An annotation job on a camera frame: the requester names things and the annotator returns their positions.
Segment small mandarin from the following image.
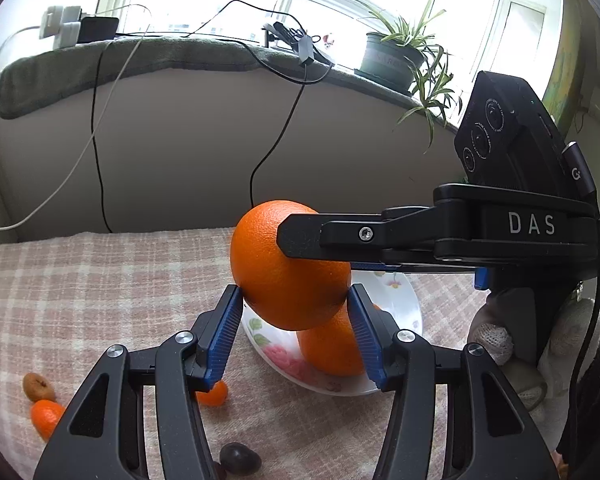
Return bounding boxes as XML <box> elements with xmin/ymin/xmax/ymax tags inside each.
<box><xmin>30</xmin><ymin>399</ymin><xmax>66</xmax><ymax>443</ymax></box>

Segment person's right hand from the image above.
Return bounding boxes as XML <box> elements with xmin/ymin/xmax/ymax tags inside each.
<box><xmin>467</xmin><ymin>290</ymin><xmax>600</xmax><ymax>412</ymax></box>

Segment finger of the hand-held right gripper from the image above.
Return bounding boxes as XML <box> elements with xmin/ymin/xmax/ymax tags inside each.
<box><xmin>276</xmin><ymin>205</ymin><xmax>437</xmax><ymax>265</ymax></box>
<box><xmin>351</xmin><ymin>261</ymin><xmax>433</xmax><ymax>275</ymax></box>

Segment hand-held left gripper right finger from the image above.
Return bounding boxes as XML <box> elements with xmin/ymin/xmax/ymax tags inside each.
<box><xmin>346</xmin><ymin>284</ymin><xmax>561</xmax><ymax>480</ymax></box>

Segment checked pink tablecloth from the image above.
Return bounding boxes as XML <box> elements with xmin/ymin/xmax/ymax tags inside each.
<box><xmin>0</xmin><ymin>226</ymin><xmax>496</xmax><ymax>480</ymax></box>

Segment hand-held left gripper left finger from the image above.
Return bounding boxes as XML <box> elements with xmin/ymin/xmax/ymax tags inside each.
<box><xmin>32</xmin><ymin>284</ymin><xmax>244</xmax><ymax>480</ymax></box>

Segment black cable with inline box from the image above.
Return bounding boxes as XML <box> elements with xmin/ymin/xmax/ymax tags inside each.
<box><xmin>185</xmin><ymin>0</ymin><xmax>337</xmax><ymax>207</ymax></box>

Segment brown longan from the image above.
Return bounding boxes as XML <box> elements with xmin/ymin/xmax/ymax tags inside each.
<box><xmin>22</xmin><ymin>373</ymin><xmax>57</xmax><ymax>403</ymax></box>

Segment dark green plant pot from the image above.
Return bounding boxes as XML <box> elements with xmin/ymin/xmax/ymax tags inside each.
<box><xmin>354</xmin><ymin>31</ymin><xmax>427</xmax><ymax>95</ymax></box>

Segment small orange kumquat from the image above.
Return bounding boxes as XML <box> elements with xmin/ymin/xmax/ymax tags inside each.
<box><xmin>195</xmin><ymin>380</ymin><xmax>229</xmax><ymax>407</ymax></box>

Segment short white cable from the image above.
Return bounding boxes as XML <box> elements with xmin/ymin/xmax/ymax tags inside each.
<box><xmin>0</xmin><ymin>22</ymin><xmax>43</xmax><ymax>92</ymax></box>

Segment floral white plate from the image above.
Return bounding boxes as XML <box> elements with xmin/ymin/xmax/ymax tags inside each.
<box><xmin>240</xmin><ymin>267</ymin><xmax>424</xmax><ymax>397</ymax></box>

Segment large orange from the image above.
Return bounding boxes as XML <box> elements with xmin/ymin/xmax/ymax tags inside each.
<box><xmin>230</xmin><ymin>200</ymin><xmax>353</xmax><ymax>332</ymax></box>
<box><xmin>296</xmin><ymin>302</ymin><xmax>383</xmax><ymax>377</ymax></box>

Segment black power cable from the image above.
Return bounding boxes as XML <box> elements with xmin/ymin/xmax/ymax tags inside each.
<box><xmin>91</xmin><ymin>35</ymin><xmax>148</xmax><ymax>234</ymax></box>

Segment green windowsill cloth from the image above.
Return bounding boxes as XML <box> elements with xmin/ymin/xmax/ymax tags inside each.
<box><xmin>0</xmin><ymin>35</ymin><xmax>462</xmax><ymax>134</ymax></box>

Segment black power brick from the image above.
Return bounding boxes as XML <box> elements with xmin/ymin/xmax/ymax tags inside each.
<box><xmin>77</xmin><ymin>16</ymin><xmax>120</xmax><ymax>44</ymax></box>

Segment dark purple plum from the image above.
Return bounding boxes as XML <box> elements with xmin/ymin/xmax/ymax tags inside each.
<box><xmin>219</xmin><ymin>441</ymin><xmax>261</xmax><ymax>476</ymax></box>

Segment black device on stand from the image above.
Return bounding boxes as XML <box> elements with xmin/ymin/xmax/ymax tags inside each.
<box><xmin>261</xmin><ymin>21</ymin><xmax>337</xmax><ymax>67</ymax></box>

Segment long white cable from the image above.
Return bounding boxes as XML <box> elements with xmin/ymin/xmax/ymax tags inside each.
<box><xmin>0</xmin><ymin>4</ymin><xmax>153</xmax><ymax>231</ymax></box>

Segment spider plant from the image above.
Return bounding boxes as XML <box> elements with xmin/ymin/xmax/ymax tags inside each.
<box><xmin>332</xmin><ymin>0</ymin><xmax>465</xmax><ymax>155</ymax></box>

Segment wall map poster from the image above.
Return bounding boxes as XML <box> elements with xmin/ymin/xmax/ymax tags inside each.
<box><xmin>541</xmin><ymin>20</ymin><xmax>600</xmax><ymax>128</ymax></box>

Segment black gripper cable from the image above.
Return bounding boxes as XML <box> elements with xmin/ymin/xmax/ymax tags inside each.
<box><xmin>566</xmin><ymin>212</ymin><xmax>600</xmax><ymax>463</ymax></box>

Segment white power adapter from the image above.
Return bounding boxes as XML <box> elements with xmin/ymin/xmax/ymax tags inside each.
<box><xmin>54</xmin><ymin>7</ymin><xmax>82</xmax><ymax>49</ymax></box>
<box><xmin>39</xmin><ymin>6</ymin><xmax>65</xmax><ymax>39</ymax></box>

